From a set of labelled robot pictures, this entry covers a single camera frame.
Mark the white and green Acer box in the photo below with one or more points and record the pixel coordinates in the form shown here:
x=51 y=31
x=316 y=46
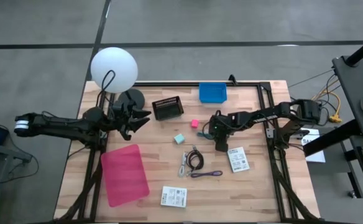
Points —
x=173 y=196

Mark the white card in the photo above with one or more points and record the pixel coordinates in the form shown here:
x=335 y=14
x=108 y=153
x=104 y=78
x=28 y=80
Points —
x=238 y=159

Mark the translucent pink plastic tray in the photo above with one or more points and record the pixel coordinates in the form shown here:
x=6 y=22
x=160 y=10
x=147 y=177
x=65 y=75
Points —
x=124 y=175

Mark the grey metal mounting plate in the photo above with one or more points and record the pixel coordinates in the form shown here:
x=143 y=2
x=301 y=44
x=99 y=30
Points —
x=271 y=133

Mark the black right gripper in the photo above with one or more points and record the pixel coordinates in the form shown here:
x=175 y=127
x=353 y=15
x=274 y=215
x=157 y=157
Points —
x=221 y=126

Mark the black side desk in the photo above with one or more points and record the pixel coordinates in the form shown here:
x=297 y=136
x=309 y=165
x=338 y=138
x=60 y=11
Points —
x=352 y=93

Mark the white globe table lamp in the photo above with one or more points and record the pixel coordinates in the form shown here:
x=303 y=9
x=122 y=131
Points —
x=113 y=67

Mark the light teal charger cube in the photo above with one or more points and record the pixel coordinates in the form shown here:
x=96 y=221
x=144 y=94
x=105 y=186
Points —
x=179 y=139

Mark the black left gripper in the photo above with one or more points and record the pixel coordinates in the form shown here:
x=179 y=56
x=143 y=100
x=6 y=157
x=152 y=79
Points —
x=123 y=119

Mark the black aluminium table frame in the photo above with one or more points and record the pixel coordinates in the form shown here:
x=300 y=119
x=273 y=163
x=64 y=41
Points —
x=175 y=84

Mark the pink charger cube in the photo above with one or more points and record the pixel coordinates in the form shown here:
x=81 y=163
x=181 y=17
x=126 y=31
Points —
x=194 y=124

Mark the small metal caster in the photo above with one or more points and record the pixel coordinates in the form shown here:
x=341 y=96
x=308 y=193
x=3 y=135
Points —
x=352 y=194

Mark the white paper sheet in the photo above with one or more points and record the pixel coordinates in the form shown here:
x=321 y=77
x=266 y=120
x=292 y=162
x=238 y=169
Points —
x=313 y=137

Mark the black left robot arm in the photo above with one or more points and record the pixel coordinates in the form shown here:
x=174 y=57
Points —
x=60 y=123

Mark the black diagonal beam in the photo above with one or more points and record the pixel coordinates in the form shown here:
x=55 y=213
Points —
x=330 y=140

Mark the black slotted plastic basket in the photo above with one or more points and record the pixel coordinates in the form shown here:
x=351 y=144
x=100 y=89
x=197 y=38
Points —
x=167 y=109

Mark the blue plastic basket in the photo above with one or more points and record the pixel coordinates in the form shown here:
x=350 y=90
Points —
x=212 y=92

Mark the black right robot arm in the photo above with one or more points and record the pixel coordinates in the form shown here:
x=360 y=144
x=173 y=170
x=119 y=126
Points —
x=278 y=110

